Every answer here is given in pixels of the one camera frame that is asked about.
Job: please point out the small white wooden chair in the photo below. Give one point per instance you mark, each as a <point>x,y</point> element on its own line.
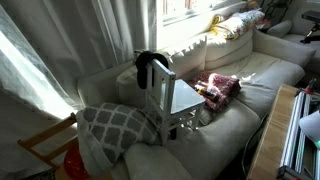
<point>175,102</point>

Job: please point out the red ball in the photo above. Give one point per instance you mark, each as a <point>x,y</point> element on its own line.
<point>74,165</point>

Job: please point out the white curtain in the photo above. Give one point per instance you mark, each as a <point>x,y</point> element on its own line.
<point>47,45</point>

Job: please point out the grey armchair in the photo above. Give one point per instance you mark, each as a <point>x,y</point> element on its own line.
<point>302,27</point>

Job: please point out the wooden side table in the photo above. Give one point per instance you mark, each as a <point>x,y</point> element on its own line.
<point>268,155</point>

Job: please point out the clear plastic bottle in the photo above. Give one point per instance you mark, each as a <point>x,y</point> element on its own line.
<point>205,86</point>

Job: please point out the yellow black bottle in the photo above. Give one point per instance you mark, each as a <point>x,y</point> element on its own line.
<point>207,94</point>

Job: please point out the white back cushion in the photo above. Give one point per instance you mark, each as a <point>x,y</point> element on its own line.
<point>187,58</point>

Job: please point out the wooden folding chair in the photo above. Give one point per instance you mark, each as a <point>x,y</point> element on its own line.
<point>48,134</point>

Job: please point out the black hat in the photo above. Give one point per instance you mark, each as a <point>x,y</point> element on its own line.
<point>141,64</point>

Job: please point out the white sofa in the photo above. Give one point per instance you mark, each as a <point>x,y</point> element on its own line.
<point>261,62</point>

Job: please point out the white lamp shade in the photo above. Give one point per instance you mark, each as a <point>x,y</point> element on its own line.
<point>310,126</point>

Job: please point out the grey white patterned pillow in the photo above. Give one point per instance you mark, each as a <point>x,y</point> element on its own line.
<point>106,130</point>

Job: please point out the red patterned blanket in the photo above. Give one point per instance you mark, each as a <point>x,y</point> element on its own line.
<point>227,87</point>

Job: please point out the silver metal rails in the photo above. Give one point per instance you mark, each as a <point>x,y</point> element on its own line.
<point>301,156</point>

